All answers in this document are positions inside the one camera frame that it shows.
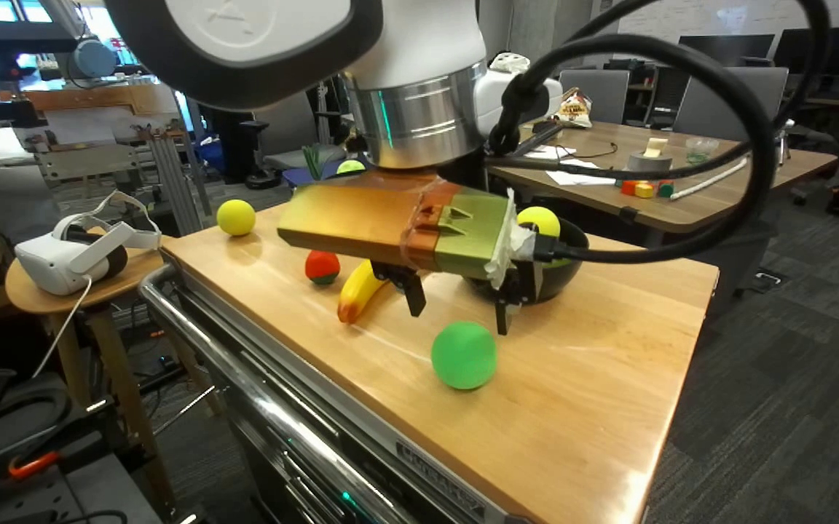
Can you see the black bowl far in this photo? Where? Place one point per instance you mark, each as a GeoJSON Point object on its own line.
{"type": "Point", "coordinates": [538, 281]}

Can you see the yellow-green toy lemon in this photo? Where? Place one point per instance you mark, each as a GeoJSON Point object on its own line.
{"type": "Point", "coordinates": [238, 215]}

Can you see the wooden office desk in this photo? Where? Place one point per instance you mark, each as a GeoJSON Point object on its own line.
{"type": "Point", "coordinates": [695, 202]}

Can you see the yellow toy banana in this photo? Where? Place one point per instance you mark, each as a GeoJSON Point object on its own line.
{"type": "Point", "coordinates": [357, 292]}

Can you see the light green dimpled toy ball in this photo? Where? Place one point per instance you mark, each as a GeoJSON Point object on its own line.
{"type": "Point", "coordinates": [351, 167]}

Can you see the colourful toy blocks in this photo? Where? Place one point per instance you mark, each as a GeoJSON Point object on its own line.
{"type": "Point", "coordinates": [640, 188]}

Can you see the round wooden stool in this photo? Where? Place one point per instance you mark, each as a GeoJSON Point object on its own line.
{"type": "Point", "coordinates": [91, 306]}

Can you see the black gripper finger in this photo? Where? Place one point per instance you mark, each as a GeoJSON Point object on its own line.
{"type": "Point", "coordinates": [516, 290]}
{"type": "Point", "coordinates": [407, 281]}

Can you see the white VR headset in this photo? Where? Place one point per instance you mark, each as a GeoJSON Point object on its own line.
{"type": "Point", "coordinates": [85, 246]}

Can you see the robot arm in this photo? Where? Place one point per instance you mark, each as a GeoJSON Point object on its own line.
{"type": "Point", "coordinates": [421, 92]}

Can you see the metal cart handle bar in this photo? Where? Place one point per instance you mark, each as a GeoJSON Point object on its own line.
{"type": "Point", "coordinates": [322, 482]}

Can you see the yellow toy ball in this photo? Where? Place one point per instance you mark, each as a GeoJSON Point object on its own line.
{"type": "Point", "coordinates": [544, 218]}

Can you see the red toy strawberry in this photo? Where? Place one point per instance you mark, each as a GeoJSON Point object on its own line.
{"type": "Point", "coordinates": [322, 266]}

